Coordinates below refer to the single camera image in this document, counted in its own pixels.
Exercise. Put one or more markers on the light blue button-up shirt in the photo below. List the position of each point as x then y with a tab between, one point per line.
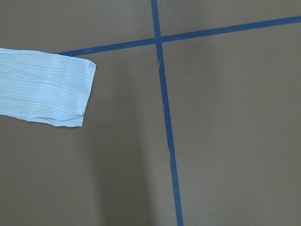
42	87

